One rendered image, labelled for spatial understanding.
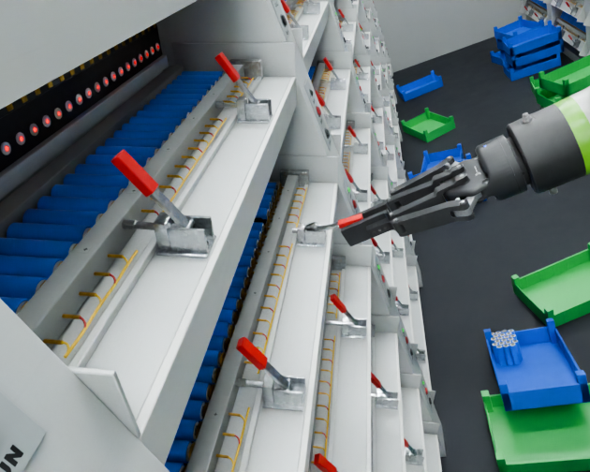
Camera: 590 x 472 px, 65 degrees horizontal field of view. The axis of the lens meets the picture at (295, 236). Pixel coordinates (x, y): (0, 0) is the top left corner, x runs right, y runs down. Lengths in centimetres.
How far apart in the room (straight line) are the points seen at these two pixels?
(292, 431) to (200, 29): 58
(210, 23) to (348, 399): 59
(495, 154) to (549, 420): 101
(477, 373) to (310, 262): 104
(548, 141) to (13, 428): 54
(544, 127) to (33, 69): 50
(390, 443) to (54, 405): 73
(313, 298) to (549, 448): 99
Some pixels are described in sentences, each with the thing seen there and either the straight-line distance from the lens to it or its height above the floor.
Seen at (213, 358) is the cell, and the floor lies 96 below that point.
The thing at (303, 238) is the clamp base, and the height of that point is 92.
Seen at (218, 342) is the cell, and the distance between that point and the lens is 52.
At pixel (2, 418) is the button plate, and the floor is 117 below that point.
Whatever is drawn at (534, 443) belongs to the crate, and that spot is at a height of 0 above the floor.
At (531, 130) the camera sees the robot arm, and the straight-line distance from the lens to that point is 60.
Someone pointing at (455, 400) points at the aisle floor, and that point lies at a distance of 155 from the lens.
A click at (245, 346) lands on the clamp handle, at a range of 43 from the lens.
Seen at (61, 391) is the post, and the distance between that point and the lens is 23.
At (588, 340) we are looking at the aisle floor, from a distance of 166.
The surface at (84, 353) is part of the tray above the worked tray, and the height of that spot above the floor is 112.
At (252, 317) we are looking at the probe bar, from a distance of 53.
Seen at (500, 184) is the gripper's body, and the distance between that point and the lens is 60.
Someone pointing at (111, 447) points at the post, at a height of 111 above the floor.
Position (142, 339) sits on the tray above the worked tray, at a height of 111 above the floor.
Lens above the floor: 126
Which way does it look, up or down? 30 degrees down
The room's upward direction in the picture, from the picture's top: 26 degrees counter-clockwise
